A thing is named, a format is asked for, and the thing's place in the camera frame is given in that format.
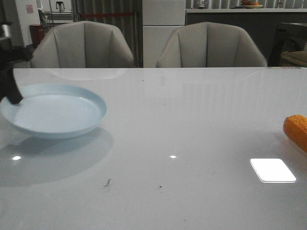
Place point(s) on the white cabinet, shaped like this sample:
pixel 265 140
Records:
pixel 159 19

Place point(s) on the beige chair on right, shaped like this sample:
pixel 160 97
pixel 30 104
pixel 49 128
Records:
pixel 210 45

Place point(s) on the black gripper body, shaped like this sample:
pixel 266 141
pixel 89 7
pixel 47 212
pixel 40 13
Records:
pixel 10 54

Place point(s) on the red barrier belt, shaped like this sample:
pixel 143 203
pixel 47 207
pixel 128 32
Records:
pixel 103 15

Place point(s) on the grey counter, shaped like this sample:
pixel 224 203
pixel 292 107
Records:
pixel 259 23

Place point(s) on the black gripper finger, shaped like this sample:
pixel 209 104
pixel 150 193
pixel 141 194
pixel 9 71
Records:
pixel 8 87

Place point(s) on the beige chair on left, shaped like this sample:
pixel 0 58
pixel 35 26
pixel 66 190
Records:
pixel 83 44

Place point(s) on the light blue round plate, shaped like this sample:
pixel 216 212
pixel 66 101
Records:
pixel 55 111

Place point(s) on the orange toy corn cob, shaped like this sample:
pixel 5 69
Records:
pixel 295 127

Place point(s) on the beige chair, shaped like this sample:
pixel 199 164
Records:
pixel 210 45
pixel 83 44

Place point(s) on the dark armchair at right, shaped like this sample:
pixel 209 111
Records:
pixel 289 37

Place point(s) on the red bin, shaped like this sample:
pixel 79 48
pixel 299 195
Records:
pixel 37 34

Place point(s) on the fruit bowl on counter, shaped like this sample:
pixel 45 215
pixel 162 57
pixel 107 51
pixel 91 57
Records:
pixel 250 4

